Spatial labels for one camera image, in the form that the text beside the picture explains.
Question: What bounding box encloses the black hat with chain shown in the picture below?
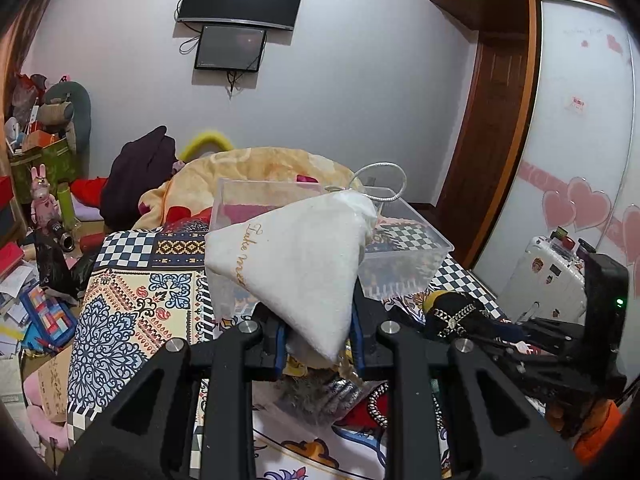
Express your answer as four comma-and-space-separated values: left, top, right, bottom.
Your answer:
422, 290, 496, 342

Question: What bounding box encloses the silver metallic scrubber bag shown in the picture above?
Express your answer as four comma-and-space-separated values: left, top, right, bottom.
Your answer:
273, 370, 380, 427

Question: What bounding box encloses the white drawstring pouch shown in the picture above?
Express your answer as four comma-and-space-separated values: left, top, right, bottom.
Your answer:
204, 177, 378, 368

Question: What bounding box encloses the red velvet gift pouch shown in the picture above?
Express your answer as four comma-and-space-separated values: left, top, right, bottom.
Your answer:
336, 382, 388, 429

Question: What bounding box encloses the orange sleeve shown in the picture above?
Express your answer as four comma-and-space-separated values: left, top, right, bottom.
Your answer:
570, 399, 623, 466

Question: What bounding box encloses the white sticker suitcase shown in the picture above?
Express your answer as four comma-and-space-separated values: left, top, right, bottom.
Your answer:
497, 228, 587, 324

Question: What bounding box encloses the colourful geometric pencil case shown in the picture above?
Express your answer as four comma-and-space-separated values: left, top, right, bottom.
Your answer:
20, 285, 77, 348

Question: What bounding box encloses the patterned colourful bed cover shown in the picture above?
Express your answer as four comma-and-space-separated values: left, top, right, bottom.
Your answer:
66, 209, 509, 480

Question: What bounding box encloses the white sliding door with hearts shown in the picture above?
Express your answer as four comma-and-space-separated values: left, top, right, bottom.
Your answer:
473, 0, 639, 294

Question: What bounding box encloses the clear plastic storage bin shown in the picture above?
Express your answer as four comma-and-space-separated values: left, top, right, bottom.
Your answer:
209, 179, 454, 301

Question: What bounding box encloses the pink bunny figurine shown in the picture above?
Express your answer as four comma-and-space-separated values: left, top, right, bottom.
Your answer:
30, 164, 61, 229

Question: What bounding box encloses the dark purple clothing pile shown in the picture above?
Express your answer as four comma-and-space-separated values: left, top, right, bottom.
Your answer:
100, 126, 177, 231

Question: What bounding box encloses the green cardboard box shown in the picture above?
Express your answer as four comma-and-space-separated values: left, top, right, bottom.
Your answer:
9, 139, 79, 204

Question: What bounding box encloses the grey plush toy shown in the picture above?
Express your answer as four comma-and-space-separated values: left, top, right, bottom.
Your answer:
37, 80, 91, 155

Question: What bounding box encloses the brown wooden wardrobe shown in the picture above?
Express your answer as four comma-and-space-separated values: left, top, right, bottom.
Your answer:
427, 0, 614, 269

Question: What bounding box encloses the yellow plush ring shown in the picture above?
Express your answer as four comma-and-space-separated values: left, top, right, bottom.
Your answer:
178, 129, 236, 163

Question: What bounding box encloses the small black wall monitor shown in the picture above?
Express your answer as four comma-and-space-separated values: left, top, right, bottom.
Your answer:
194, 25, 267, 73

